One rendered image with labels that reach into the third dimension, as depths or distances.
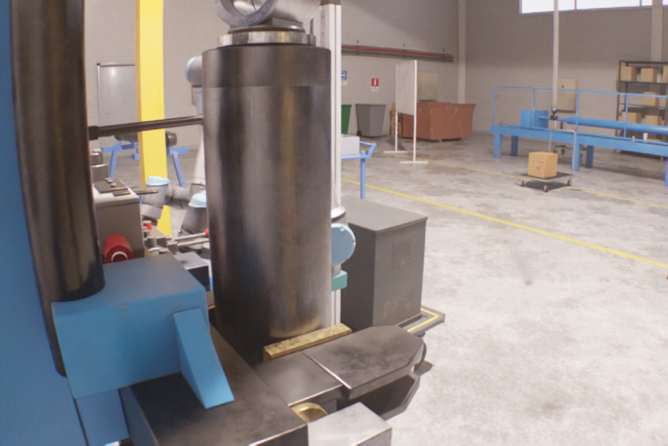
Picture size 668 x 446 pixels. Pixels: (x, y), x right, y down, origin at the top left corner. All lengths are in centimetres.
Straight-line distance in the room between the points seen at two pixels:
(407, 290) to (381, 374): 153
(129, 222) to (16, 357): 45
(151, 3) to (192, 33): 877
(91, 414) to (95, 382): 22
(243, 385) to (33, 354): 31
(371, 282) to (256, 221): 137
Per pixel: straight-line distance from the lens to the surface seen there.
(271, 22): 75
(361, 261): 208
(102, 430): 82
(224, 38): 76
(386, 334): 83
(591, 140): 956
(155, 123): 92
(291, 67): 71
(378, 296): 210
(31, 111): 54
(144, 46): 331
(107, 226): 105
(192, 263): 111
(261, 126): 70
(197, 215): 152
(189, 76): 215
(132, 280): 61
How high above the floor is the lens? 140
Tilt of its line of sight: 13 degrees down
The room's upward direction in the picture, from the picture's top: straight up
